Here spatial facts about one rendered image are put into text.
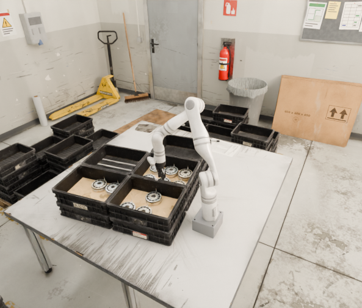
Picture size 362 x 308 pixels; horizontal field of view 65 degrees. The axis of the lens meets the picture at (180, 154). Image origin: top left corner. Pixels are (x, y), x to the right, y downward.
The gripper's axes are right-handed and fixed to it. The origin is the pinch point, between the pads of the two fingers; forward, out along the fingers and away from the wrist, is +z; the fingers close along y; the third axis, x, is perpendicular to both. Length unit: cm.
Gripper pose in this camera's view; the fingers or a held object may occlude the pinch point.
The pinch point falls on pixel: (160, 177)
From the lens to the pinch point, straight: 192.5
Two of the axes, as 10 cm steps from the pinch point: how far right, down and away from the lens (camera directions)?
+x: -9.1, 2.4, -3.5
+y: -4.2, -4.7, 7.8
